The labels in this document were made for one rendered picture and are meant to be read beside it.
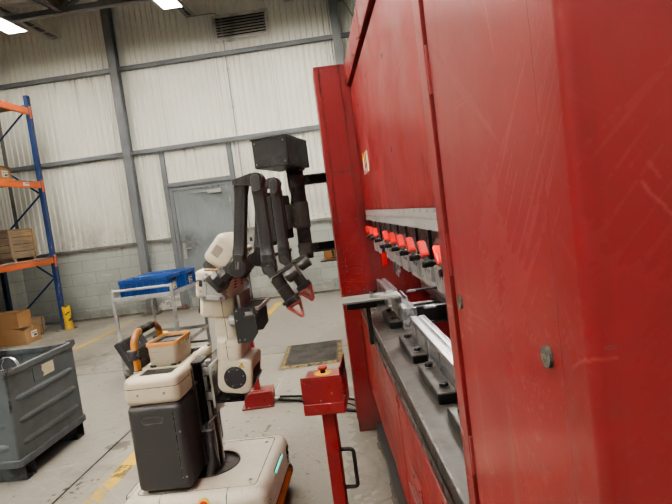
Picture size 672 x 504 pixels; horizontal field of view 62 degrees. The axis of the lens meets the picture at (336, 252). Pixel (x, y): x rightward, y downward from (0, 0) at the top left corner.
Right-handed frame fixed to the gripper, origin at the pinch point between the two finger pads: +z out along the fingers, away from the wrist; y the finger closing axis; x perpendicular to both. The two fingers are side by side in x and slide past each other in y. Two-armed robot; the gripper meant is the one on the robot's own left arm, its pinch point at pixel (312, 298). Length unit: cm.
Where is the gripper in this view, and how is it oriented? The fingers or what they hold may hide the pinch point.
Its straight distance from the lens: 284.0
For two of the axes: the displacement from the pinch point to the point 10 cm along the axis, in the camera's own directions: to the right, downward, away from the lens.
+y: 0.6, -0.8, 9.9
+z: 5.6, 8.3, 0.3
